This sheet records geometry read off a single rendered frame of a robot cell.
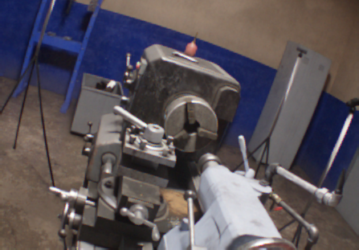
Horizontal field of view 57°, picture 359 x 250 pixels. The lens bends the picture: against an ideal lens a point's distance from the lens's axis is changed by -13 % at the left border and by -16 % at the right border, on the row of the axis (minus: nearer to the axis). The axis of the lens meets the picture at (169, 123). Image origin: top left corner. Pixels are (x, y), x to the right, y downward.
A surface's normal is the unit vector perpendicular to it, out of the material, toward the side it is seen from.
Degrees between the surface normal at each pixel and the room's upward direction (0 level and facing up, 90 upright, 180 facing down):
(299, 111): 90
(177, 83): 90
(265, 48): 90
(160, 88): 90
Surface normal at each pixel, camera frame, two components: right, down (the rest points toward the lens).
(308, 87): 0.10, 0.33
